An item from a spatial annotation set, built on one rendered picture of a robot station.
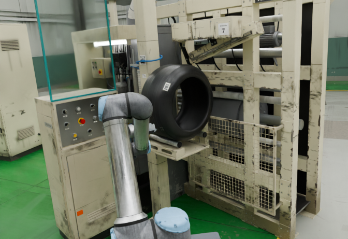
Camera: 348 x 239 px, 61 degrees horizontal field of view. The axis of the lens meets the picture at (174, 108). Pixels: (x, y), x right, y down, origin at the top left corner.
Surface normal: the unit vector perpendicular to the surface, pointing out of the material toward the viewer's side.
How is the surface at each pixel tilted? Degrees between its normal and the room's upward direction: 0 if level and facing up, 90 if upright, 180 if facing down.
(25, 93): 90
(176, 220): 3
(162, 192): 90
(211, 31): 90
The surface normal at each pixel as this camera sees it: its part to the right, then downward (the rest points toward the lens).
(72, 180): 0.68, 0.12
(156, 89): -0.67, -0.29
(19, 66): 0.91, 0.04
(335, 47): -0.42, 0.23
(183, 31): -0.73, 0.20
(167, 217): -0.01, -0.97
